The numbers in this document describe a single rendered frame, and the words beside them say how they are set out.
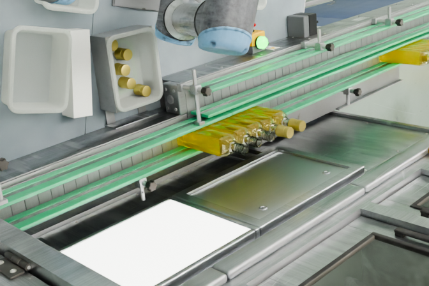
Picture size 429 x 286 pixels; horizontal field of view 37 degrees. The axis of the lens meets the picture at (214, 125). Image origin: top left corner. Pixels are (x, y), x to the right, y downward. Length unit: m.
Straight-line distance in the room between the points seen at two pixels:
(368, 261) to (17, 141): 0.96
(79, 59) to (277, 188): 0.66
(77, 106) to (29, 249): 0.93
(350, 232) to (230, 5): 0.67
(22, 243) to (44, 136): 0.92
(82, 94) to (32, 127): 0.16
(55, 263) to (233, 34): 0.71
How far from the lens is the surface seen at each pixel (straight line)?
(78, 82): 1.82
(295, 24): 2.47
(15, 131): 1.82
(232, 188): 1.89
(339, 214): 1.76
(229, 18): 1.41
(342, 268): 1.57
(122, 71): 1.90
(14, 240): 0.98
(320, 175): 1.94
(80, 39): 1.82
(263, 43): 2.25
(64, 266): 0.89
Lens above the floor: 2.33
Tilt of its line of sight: 44 degrees down
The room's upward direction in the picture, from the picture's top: 103 degrees clockwise
